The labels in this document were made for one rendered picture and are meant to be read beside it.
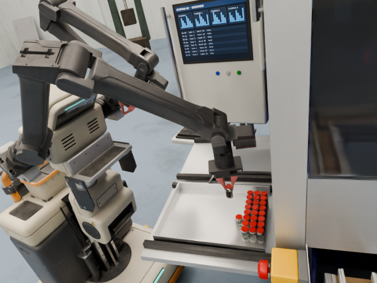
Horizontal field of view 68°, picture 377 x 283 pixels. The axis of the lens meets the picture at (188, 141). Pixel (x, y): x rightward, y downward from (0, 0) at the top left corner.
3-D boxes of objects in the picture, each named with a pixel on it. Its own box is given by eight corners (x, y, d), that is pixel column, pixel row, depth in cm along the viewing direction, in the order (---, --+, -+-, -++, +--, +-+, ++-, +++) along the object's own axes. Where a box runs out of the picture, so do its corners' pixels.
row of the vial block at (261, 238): (268, 201, 95) (267, 190, 93) (265, 244, 81) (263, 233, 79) (261, 200, 96) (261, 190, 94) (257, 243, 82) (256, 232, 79)
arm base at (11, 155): (27, 140, 96) (-8, 160, 87) (31, 129, 90) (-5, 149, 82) (45, 158, 96) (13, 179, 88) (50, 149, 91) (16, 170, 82)
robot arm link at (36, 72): (21, 18, 54) (2, 54, 48) (93, 43, 59) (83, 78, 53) (26, 133, 88) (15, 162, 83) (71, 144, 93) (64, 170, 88)
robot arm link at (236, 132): (208, 110, 77) (210, 136, 72) (251, 104, 74) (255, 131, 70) (215, 133, 87) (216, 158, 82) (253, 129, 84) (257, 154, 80)
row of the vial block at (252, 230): (261, 200, 96) (260, 190, 94) (257, 243, 82) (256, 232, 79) (254, 200, 97) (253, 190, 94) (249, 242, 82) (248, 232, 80)
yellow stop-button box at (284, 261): (305, 270, 64) (306, 249, 60) (307, 301, 58) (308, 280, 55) (271, 266, 66) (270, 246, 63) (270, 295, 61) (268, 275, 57)
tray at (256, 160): (298, 141, 122) (298, 135, 121) (301, 179, 101) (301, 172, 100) (221, 142, 134) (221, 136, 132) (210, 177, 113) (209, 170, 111)
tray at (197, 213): (270, 193, 98) (269, 186, 97) (265, 256, 78) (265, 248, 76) (180, 188, 110) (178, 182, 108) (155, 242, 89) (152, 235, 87)
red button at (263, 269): (275, 268, 64) (275, 257, 62) (275, 284, 61) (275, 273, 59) (258, 266, 65) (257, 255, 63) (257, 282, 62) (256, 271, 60)
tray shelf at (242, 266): (297, 140, 127) (297, 136, 126) (309, 283, 71) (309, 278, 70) (197, 141, 143) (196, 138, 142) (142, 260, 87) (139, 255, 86)
